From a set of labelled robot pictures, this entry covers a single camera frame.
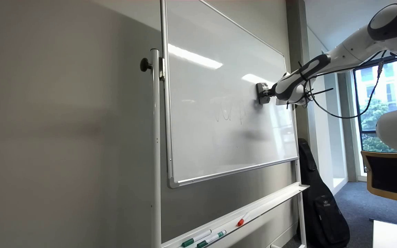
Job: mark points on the wooden black chair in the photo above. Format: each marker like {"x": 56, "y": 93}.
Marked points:
{"x": 392, "y": 177}

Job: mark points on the window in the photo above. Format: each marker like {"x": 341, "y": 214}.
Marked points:
{"x": 387, "y": 101}

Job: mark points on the black stand knob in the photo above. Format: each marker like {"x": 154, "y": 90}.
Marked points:
{"x": 145, "y": 65}

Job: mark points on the white whiteboard pen tray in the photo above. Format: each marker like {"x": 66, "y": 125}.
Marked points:
{"x": 254, "y": 218}

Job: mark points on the red capped marker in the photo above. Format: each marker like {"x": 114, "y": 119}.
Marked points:
{"x": 241, "y": 223}

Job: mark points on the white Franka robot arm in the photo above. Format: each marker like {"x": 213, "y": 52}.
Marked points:
{"x": 392, "y": 28}

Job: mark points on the black bag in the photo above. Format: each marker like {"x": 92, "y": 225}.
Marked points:
{"x": 325, "y": 212}

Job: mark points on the white whiteboard stand frame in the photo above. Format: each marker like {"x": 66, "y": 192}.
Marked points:
{"x": 157, "y": 152}

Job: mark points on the green capped marker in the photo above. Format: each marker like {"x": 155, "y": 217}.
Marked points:
{"x": 190, "y": 242}
{"x": 214, "y": 238}

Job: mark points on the large whiteboard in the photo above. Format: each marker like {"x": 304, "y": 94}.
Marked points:
{"x": 221, "y": 115}

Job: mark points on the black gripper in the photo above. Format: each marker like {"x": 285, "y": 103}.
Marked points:
{"x": 272, "y": 94}

